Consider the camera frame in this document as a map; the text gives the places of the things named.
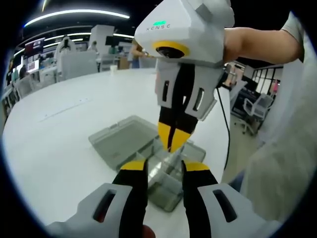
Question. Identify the red screen monitor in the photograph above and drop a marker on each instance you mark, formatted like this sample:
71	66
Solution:
34	45

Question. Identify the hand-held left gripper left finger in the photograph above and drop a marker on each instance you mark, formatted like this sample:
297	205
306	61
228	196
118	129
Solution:
131	178

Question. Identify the person's blue jeans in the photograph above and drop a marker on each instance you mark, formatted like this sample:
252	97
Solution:
237	182

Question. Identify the white office chair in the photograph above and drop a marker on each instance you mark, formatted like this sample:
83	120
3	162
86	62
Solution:
257	106

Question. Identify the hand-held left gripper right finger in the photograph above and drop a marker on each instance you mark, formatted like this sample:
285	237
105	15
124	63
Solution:
198	178

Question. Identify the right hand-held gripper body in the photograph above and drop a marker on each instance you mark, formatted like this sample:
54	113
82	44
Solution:
198	37

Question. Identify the grey transparent guide fixture box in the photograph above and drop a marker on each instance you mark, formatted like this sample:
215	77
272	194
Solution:
116	141

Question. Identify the clear plastic divider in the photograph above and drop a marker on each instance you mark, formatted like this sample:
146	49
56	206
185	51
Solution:
177	158

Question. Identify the white paper cup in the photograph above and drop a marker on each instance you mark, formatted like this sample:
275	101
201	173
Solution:
113	68

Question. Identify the person's left hand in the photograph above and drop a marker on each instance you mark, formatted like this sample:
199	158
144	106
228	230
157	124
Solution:
149	233

